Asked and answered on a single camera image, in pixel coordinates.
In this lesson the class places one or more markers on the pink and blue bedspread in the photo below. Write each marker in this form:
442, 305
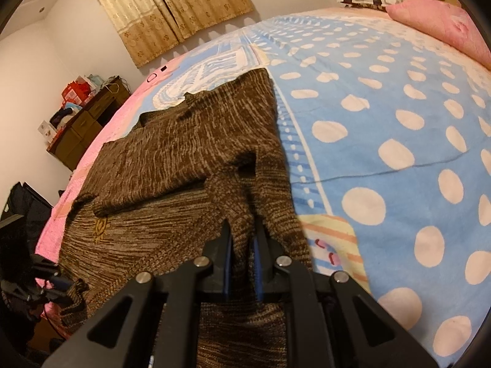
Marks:
386, 137

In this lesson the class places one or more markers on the brown knitted sweater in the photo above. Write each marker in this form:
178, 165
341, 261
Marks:
153, 198

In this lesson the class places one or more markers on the pink pillow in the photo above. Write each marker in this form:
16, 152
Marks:
445, 22

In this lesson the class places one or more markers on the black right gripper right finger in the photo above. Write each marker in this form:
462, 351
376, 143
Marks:
330, 321

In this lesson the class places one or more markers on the beige patterned window curtain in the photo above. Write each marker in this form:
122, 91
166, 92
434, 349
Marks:
149, 28

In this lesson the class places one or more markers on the dark wooden desk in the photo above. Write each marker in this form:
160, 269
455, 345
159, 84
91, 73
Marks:
72, 142

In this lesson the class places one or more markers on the white card box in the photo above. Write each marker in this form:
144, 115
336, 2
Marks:
47, 131

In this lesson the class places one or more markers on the black folding chair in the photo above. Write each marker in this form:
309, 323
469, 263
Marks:
35, 211

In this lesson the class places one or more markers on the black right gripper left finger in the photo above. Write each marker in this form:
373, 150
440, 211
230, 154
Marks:
153, 320

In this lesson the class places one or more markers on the red gift box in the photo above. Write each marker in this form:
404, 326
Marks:
77, 93

